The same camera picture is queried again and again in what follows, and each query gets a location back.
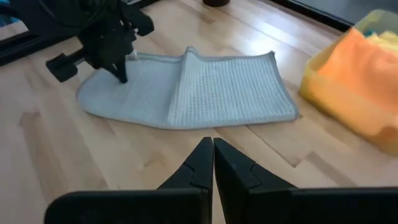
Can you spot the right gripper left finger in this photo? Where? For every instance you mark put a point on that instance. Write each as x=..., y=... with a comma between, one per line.
x=192, y=183

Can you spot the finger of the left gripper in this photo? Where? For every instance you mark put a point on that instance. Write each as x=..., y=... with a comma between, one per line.
x=110, y=68
x=122, y=73

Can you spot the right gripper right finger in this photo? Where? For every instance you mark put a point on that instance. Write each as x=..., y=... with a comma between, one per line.
x=245, y=186

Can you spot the grey microfiber towel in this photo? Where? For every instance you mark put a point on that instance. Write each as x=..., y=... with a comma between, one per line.
x=202, y=90

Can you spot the orange microfiber towel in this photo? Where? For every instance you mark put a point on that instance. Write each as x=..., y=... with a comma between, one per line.
x=360, y=71

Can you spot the teal microfiber towel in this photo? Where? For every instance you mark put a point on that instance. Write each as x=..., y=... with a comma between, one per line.
x=369, y=32

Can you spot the yellow microfiber towel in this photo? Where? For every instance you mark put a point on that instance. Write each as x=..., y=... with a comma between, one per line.
x=385, y=40

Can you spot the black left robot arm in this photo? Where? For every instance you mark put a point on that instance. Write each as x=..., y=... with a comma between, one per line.
x=56, y=15

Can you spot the yellow-green plastic bin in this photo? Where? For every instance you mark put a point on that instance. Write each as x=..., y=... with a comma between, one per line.
x=342, y=102

